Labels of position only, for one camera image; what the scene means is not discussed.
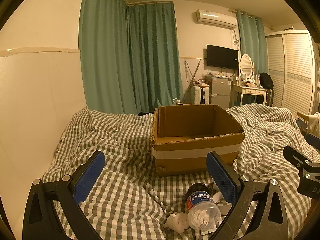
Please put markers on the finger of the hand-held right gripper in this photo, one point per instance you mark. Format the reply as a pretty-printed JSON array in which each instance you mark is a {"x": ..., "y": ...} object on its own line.
[
  {"x": 314, "y": 138},
  {"x": 295, "y": 155}
]

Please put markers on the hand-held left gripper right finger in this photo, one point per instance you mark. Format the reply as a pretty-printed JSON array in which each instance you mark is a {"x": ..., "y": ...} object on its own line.
[{"x": 222, "y": 180}]

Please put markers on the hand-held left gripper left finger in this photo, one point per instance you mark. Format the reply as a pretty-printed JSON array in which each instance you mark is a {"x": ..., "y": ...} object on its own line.
[{"x": 90, "y": 175}]

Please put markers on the white small bottle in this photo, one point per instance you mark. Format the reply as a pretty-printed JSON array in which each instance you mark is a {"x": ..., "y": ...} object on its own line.
[{"x": 218, "y": 197}]

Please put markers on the white small jar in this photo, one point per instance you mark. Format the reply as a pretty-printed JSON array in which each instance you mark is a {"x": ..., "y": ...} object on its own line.
[{"x": 226, "y": 209}]

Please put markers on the clear plastic bottle blue label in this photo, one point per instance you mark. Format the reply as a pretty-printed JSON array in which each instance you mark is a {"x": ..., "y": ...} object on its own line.
[{"x": 202, "y": 210}]

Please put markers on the brown cardboard box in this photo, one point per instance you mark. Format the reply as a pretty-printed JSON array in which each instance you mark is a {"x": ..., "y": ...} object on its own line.
[{"x": 175, "y": 165}]

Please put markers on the white plush toy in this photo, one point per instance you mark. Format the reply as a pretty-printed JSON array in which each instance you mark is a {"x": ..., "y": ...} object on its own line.
[{"x": 177, "y": 221}]

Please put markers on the white cloth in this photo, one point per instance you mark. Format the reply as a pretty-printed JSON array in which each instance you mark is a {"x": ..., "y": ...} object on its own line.
[{"x": 314, "y": 122}]

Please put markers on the blue box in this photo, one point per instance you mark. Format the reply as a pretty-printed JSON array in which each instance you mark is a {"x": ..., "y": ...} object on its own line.
[{"x": 301, "y": 126}]

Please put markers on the wooden chair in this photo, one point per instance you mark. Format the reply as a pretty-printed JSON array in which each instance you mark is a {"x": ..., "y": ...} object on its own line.
[{"x": 303, "y": 123}]

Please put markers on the grey checked blanket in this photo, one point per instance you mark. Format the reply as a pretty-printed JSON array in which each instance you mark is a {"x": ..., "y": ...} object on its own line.
[{"x": 125, "y": 192}]

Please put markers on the dark suitcase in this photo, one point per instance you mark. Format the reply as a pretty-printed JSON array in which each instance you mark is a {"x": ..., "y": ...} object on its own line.
[{"x": 269, "y": 97}]

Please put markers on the white louvered wardrobe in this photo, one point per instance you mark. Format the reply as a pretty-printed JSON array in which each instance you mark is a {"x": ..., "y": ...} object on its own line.
[{"x": 295, "y": 72}]

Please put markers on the black backpack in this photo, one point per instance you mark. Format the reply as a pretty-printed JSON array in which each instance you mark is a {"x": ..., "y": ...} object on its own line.
[{"x": 266, "y": 80}]

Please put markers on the white dressing table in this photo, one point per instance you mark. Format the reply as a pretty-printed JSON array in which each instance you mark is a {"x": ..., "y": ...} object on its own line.
[{"x": 246, "y": 90}]

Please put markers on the white suitcase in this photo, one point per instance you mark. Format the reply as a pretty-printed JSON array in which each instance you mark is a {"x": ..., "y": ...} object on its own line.
[{"x": 198, "y": 95}]

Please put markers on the silver mini fridge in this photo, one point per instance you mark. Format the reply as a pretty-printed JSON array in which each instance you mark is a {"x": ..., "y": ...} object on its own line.
[{"x": 220, "y": 90}]

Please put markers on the clear water jug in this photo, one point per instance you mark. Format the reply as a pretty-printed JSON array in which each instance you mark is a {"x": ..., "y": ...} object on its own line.
[{"x": 176, "y": 101}]

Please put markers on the oval white vanity mirror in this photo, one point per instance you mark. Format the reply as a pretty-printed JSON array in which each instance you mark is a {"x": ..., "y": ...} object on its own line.
[{"x": 246, "y": 63}]

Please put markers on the long broom sticks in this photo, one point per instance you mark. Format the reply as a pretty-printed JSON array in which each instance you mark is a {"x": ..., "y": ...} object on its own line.
[{"x": 193, "y": 76}]

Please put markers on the narrow green curtain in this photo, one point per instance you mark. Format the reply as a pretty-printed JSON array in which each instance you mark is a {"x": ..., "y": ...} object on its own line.
[{"x": 252, "y": 45}]

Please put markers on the wide green curtain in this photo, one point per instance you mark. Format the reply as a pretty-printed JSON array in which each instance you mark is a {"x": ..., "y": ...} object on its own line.
[{"x": 102, "y": 55}]

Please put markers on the black flat television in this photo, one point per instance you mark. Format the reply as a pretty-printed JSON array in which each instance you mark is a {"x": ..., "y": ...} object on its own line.
[{"x": 222, "y": 57}]

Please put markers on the white air conditioner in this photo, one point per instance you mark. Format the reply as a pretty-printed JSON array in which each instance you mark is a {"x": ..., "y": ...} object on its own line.
[{"x": 215, "y": 18}]

